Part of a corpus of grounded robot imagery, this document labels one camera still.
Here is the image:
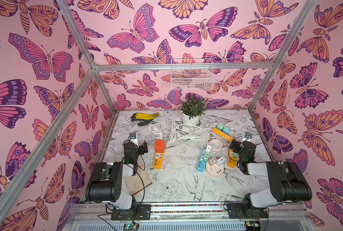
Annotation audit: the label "orange cube socket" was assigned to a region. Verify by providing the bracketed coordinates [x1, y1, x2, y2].
[154, 140, 166, 153]

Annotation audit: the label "white USB charger plug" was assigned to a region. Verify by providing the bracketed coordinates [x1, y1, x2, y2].
[206, 145, 212, 154]

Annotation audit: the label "green USB charger plug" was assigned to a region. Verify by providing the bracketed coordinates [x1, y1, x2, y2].
[203, 153, 209, 162]

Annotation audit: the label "blue power strip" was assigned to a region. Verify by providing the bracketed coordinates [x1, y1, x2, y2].
[196, 148, 207, 172]

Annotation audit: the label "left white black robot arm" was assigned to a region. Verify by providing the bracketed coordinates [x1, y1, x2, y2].
[85, 140, 148, 212]

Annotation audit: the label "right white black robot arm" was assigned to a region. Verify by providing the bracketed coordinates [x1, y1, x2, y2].
[228, 140, 312, 212]

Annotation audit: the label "pink USB charger plug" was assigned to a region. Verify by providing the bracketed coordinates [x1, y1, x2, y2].
[209, 157, 217, 166]

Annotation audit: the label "pink round socket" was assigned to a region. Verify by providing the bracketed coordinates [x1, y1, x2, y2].
[205, 162, 224, 178]

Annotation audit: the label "small yellow power strip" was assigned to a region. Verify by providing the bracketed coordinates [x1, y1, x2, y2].
[227, 157, 238, 168]

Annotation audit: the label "orange power strip rear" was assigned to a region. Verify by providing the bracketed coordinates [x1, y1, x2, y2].
[212, 128, 234, 142]

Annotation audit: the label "beige cloth glove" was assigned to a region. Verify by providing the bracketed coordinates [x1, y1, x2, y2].
[124, 170, 152, 195]

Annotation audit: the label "yellow black work gloves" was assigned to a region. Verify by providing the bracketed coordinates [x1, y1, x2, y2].
[131, 113, 161, 127]

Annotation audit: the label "potted green plant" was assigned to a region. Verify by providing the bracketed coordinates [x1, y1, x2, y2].
[181, 97, 205, 126]

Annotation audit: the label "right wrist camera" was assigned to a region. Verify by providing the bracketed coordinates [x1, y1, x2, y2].
[242, 132, 253, 142]

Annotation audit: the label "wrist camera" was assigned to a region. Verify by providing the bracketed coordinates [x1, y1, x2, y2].
[242, 132, 253, 142]
[129, 133, 139, 146]

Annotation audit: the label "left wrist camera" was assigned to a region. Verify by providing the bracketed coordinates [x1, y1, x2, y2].
[129, 133, 139, 146]

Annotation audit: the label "pink coiled cable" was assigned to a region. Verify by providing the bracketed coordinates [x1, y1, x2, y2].
[207, 137, 229, 153]

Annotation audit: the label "white cable bundle left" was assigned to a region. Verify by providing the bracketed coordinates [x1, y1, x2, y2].
[148, 123, 165, 140]

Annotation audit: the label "white coiled cable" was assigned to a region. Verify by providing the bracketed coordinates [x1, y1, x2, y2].
[169, 121, 210, 145]

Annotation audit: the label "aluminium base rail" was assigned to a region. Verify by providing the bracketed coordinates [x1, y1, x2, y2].
[64, 202, 317, 231]

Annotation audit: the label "white wire basket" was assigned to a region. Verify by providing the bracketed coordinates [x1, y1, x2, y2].
[170, 62, 215, 90]

